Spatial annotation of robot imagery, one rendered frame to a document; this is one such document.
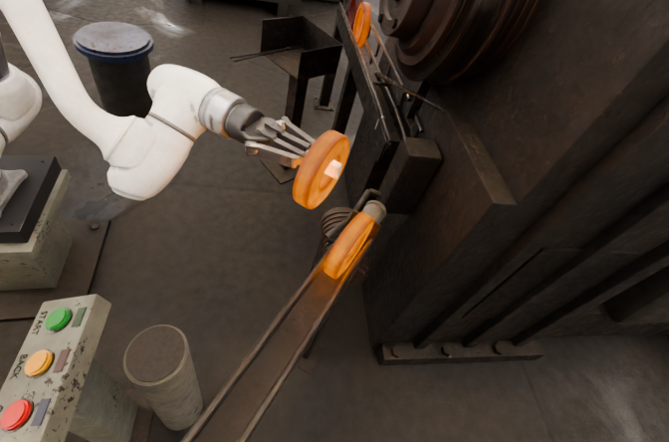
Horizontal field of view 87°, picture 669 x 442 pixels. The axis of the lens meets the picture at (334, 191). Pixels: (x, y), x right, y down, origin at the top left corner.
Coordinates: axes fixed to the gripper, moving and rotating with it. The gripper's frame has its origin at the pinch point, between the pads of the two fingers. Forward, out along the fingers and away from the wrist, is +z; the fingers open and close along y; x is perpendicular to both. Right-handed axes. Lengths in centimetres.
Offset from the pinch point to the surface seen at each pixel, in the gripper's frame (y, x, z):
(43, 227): 25, -50, -73
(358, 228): 1.0, -10.5, 10.7
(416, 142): -32.1, -8.7, 10.9
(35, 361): 47, -26, -24
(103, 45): -44, -38, -133
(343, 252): 6.0, -13.2, 10.5
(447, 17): -32.4, 21.3, 6.8
